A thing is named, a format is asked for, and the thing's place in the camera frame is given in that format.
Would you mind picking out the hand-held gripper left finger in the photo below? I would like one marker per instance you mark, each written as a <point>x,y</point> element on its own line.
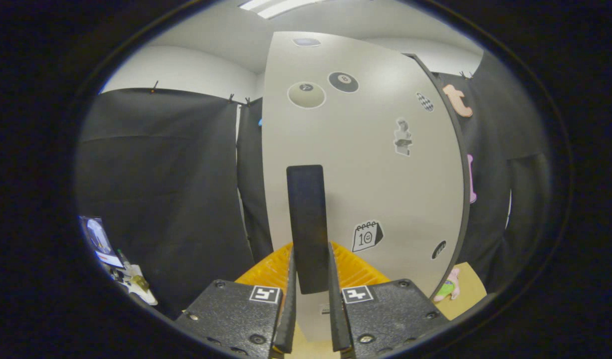
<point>287,309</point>

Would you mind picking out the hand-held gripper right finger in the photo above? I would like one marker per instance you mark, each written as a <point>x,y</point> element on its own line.
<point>335,309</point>

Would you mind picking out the white shoe cabinet door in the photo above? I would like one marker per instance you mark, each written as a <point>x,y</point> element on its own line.
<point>375,189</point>

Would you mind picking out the grey shoe cabinet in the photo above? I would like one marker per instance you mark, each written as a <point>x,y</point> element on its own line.
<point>467,189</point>

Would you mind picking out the pink and green plush toy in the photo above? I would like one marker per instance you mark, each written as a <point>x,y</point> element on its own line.
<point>448,288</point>

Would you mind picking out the white side desk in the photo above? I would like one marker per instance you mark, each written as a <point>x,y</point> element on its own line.
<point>138,286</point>

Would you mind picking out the black backdrop cloth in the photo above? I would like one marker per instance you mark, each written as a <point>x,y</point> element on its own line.
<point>161,199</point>

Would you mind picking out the computer screen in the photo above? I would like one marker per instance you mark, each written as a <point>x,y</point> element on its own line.
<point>99,239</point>

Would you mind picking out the ceiling light panel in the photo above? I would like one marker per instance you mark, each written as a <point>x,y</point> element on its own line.
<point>281,7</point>

